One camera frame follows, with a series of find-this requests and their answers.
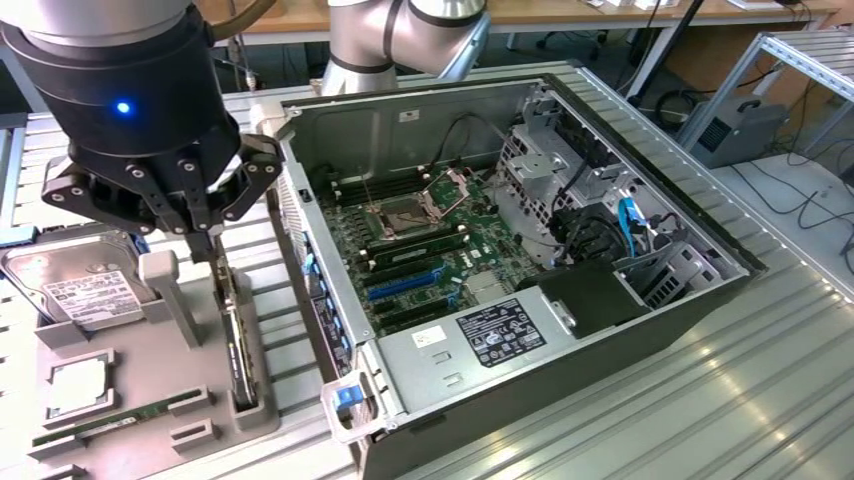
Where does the perforated metal drive cage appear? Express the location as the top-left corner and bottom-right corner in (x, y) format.
(496, 122), (635, 264)

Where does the thin black looped wire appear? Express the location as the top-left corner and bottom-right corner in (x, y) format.
(429, 113), (505, 174)

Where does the CPU socket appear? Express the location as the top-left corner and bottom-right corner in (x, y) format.
(362, 197), (434, 236)

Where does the coiled black cable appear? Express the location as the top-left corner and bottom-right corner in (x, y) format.
(655, 88), (696, 125)

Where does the long wooden desk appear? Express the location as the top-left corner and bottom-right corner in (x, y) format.
(212, 0), (841, 46)

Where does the silver CPU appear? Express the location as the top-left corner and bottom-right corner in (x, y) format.
(46, 359), (112, 416)

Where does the metal socket cover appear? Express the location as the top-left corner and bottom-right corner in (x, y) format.
(418, 168), (472, 221)

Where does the open black PC case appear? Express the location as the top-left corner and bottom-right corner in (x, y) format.
(249, 72), (768, 480)

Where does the blue card retainer strip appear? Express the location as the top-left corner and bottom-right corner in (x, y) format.
(300, 249), (353, 364)

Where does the grey box with handle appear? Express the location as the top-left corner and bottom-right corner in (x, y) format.
(677, 97), (792, 170)

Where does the hanging cable with connector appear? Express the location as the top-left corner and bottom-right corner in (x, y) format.
(209, 0), (278, 92)

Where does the grey printed parts rack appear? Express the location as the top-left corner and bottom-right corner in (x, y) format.
(22, 249), (281, 480)

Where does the black slanted pole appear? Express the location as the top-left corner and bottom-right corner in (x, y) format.
(625, 0), (705, 101)

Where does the grey power supply unit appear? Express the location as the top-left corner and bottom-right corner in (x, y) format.
(369, 287), (579, 416)

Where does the black expansion slot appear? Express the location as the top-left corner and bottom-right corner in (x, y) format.
(370, 295), (456, 322)

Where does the hard disk with blue caddy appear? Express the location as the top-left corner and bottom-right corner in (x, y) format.
(0, 224), (152, 334)

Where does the blue case latch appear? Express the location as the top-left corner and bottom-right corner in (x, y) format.
(330, 386), (362, 412)

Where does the black plastic air shroud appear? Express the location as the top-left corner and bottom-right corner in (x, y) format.
(536, 262), (652, 341)

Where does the aluminium profile frame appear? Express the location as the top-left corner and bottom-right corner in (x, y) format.
(672, 27), (854, 151)

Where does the black chair base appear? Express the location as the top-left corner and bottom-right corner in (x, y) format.
(505, 28), (609, 59)

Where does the installed green RAM stick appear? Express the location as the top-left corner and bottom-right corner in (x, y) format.
(365, 234), (469, 269)

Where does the black power wire bundle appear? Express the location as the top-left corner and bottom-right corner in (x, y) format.
(549, 204), (635, 266)

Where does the black floor cable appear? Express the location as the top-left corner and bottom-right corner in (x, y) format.
(729, 149), (854, 241)

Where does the blue expansion slot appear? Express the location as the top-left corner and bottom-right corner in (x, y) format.
(364, 272), (446, 302)

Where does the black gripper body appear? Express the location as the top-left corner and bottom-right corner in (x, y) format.
(0, 12), (242, 234)

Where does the metal disk bay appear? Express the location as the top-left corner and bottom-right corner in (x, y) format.
(612, 239), (748, 311)

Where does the silver chipset heatsink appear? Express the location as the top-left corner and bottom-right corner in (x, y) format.
(465, 272), (512, 304)

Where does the green graphics card black cooler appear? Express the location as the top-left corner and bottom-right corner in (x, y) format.
(210, 234), (262, 409)

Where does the loose green RAM stick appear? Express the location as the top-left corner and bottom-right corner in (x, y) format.
(32, 387), (205, 446)

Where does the blue disk wire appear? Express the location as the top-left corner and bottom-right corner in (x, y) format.
(617, 197), (645, 259)

